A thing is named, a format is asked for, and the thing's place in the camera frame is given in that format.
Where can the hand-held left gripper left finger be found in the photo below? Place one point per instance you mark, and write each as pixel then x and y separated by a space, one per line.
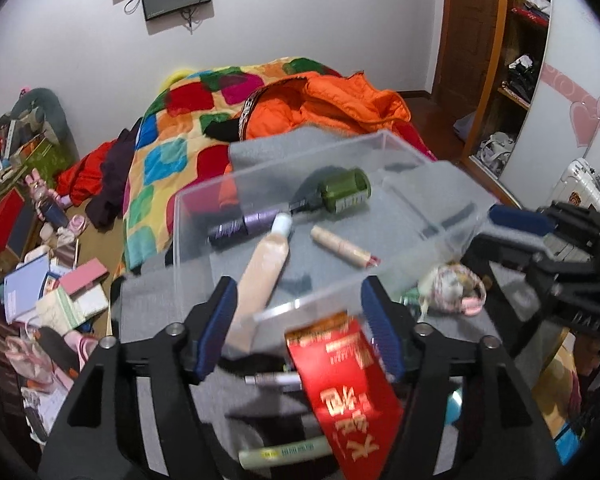
pixel 215 332

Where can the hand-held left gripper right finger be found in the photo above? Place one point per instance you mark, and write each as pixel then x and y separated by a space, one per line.
pixel 382 332

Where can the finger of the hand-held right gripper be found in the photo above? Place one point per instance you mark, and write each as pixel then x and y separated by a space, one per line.
pixel 500 252
pixel 520 220

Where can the floral hair scrunchie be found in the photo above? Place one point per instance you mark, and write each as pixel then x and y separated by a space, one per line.
pixel 450 285

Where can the silver capped dark pen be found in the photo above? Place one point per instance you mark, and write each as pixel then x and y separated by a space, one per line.
pixel 270 380

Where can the red packet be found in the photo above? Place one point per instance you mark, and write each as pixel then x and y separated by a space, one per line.
pixel 345 400

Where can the teal tube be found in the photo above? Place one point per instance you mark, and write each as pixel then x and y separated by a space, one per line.
pixel 456 407

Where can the clear plastic storage box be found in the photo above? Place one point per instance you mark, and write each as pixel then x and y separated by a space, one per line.
pixel 200 220

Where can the white green-label tube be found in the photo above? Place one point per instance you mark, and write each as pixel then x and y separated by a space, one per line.
pixel 280 454

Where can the white printed box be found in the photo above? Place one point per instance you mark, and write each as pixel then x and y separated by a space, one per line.
pixel 582 182

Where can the grey blanket with black print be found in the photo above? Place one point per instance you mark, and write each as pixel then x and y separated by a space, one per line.
pixel 150 300

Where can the white grey bag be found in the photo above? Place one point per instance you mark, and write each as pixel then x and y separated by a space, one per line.
pixel 495 149

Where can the beige foundation tube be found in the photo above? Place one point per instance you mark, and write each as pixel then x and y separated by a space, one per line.
pixel 265 270

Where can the peach lipstick tube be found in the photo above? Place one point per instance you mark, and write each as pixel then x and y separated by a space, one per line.
pixel 340 245

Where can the blue grey cloth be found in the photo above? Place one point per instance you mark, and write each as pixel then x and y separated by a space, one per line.
pixel 464 127

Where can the dark purple spray bottle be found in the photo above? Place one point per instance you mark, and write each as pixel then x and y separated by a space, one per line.
pixel 250 225

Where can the black folded clothes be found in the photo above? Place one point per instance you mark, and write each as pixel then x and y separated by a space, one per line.
pixel 522 80

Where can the white sliding door pink hearts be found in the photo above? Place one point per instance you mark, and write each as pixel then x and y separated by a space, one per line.
pixel 570 35

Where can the pink flat box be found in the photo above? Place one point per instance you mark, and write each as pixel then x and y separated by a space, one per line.
pixel 82 276

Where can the green glass bottle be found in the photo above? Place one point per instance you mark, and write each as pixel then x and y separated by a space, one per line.
pixel 345 190

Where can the wooden wardrobe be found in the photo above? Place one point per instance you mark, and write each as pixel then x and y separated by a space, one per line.
pixel 522 45

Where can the black orange-tipped sole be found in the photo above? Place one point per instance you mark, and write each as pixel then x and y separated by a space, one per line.
pixel 57 350

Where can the pink white slipper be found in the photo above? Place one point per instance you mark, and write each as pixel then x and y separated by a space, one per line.
pixel 72 227

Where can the red folded clothes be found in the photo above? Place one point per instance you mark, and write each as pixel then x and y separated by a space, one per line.
pixel 530 14

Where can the colourful checked quilt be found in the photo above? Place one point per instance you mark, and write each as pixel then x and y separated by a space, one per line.
pixel 165 160

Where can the dark purple garment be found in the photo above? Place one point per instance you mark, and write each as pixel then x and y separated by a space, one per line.
pixel 112 180

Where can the loose white papers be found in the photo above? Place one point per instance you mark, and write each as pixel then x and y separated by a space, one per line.
pixel 42 410

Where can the pink transparent bag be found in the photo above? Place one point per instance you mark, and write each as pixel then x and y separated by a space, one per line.
pixel 25 360

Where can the light blue book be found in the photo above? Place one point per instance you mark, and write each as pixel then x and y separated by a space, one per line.
pixel 25 290

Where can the blue bottle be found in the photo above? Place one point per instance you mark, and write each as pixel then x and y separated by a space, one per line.
pixel 55 214

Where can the red garment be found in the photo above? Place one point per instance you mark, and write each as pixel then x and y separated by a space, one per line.
pixel 87 175

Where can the black garment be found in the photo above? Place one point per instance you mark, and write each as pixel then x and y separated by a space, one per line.
pixel 222 129

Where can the wooden door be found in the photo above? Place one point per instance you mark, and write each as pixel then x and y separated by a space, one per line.
pixel 470 20

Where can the orange down jacket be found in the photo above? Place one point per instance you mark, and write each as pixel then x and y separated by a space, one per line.
pixel 330 105

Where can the pink rabbit toy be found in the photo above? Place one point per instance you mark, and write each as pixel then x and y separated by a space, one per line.
pixel 37 187

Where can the green bag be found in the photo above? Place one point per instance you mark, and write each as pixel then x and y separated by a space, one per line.
pixel 50 160

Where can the red box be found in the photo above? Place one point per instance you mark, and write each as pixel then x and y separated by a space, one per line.
pixel 2 220

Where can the yellow fluffy pillow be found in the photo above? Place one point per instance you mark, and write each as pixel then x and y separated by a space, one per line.
pixel 177 76

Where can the grey plush cushion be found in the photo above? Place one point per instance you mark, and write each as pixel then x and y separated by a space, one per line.
pixel 50 105

